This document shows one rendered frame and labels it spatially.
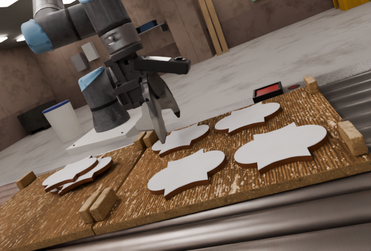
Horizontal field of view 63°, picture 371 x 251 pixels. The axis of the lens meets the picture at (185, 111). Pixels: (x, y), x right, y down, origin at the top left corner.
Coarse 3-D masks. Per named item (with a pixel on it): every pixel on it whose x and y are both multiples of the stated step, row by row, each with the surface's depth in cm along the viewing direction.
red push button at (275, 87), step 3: (276, 84) 81; (267, 87) 82; (270, 87) 81; (273, 87) 80; (276, 87) 79; (258, 90) 82; (261, 90) 81; (264, 90) 80; (267, 90) 79; (270, 90) 78; (273, 90) 77; (258, 93) 80; (261, 93) 79; (264, 93) 78
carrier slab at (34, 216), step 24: (120, 168) 68; (24, 192) 81; (48, 192) 73; (72, 192) 66; (0, 216) 71; (24, 216) 64; (48, 216) 59; (72, 216) 55; (0, 240) 58; (24, 240) 54; (48, 240) 51; (72, 240) 50
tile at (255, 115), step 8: (256, 104) 67; (264, 104) 65; (272, 104) 63; (232, 112) 69; (240, 112) 67; (248, 112) 64; (256, 112) 62; (264, 112) 61; (272, 112) 59; (224, 120) 66; (232, 120) 64; (240, 120) 62; (248, 120) 60; (256, 120) 58; (264, 120) 58; (216, 128) 63; (224, 128) 62; (232, 128) 60; (240, 128) 59; (248, 128) 59
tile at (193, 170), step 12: (192, 156) 55; (204, 156) 53; (216, 156) 51; (168, 168) 54; (180, 168) 52; (192, 168) 50; (204, 168) 48; (216, 168) 47; (156, 180) 52; (168, 180) 50; (180, 180) 48; (192, 180) 46; (204, 180) 45; (156, 192) 49; (168, 192) 46; (180, 192) 46
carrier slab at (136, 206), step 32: (288, 96) 67; (320, 96) 59; (256, 128) 57; (160, 160) 62; (320, 160) 39; (352, 160) 37; (128, 192) 54; (192, 192) 45; (224, 192) 42; (256, 192) 40; (96, 224) 48; (128, 224) 46
